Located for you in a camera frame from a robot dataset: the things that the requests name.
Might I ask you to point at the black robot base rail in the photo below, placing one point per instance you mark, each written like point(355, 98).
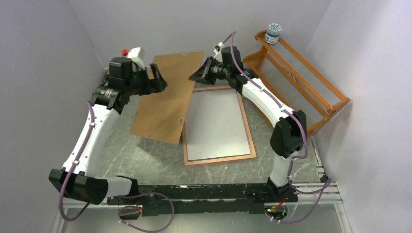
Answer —
point(253, 198)

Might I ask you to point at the orange wooden rack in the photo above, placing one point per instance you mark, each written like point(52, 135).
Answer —
point(296, 82)

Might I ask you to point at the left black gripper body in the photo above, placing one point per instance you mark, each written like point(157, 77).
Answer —
point(140, 84)

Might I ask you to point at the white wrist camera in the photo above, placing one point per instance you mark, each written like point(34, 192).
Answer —
point(218, 52)
point(136, 55)

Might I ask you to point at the aluminium extrusion rail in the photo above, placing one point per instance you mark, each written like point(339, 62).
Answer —
point(310, 193)

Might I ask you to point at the brown frame backing board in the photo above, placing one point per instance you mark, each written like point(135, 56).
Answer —
point(161, 116)

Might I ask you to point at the mountain landscape photo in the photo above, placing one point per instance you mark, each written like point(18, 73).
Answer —
point(219, 125)

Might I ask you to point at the white blue jar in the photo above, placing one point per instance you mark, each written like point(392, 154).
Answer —
point(272, 34)

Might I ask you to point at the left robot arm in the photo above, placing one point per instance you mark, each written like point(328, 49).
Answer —
point(77, 178)

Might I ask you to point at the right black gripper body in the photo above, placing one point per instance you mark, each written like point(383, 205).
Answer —
point(214, 71)

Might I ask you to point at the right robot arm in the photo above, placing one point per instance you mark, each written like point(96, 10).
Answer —
point(289, 133)

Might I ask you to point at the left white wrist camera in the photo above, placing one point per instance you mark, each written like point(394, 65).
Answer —
point(136, 55)

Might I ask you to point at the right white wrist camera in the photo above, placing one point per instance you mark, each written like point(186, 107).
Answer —
point(218, 52)

